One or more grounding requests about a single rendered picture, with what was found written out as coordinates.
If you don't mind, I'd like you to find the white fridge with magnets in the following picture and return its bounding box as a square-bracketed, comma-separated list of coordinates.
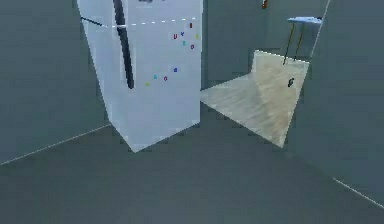
[76, 0, 204, 154]

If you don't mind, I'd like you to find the pale blue table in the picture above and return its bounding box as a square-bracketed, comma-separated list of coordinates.
[282, 16, 324, 66]

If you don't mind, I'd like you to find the black fridge handle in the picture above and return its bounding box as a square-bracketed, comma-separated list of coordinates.
[112, 0, 126, 26]
[116, 27, 135, 90]

